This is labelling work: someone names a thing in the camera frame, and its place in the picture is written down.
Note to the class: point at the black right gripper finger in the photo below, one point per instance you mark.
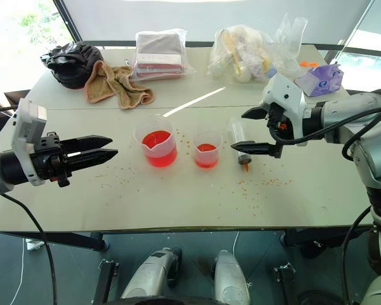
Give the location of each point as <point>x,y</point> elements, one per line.
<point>257,113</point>
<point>254,147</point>

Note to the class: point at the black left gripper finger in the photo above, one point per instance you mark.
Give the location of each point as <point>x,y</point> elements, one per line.
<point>89,142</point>
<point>92,159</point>

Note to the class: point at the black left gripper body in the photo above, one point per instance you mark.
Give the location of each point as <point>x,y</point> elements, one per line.
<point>47,155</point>

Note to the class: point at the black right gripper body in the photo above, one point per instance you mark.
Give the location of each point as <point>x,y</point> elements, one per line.
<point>277,116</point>

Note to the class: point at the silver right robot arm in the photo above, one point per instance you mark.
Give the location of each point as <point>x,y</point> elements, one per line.
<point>352,109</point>

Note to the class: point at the clear plastic tube orange tip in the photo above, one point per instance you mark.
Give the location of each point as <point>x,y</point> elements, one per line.
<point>239,130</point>

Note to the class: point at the small clear measuring cup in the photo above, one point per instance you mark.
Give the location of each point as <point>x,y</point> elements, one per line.
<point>207,154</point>

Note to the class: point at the large clear measuring cup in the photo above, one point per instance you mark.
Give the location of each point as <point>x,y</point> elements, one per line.
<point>157,149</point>

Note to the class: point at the purple tissue box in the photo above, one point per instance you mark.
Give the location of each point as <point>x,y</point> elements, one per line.
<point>322,81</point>

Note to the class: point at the small orange plastic piece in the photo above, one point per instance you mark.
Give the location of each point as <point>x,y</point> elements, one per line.
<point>306,63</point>

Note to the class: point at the brown towel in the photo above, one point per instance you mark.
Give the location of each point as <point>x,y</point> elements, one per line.
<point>109,84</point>

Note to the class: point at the clear bag of bottles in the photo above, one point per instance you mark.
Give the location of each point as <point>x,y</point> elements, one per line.
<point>241,54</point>

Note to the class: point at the black plastic bag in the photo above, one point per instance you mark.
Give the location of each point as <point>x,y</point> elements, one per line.
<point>71,65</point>

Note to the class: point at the bagged pink and brown cloths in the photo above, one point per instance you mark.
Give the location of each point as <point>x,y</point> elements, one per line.
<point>160,52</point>

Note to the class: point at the silver robot leg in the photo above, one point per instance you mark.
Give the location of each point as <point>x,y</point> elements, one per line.
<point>152,273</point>
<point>230,279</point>

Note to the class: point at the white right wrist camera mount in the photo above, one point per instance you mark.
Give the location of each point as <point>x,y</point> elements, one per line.
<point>287,92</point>

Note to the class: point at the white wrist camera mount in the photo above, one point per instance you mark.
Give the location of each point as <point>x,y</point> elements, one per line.
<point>287,92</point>
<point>25,127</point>

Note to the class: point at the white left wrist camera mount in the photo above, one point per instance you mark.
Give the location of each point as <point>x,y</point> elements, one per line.
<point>25,127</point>

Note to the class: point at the black table frame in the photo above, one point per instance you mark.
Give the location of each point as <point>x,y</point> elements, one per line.
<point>66,239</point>

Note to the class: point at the black metal stand bracket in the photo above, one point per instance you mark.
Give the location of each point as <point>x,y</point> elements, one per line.
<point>287,282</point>
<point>103,279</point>

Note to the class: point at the black window frame post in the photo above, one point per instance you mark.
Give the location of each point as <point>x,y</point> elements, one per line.
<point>65,20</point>

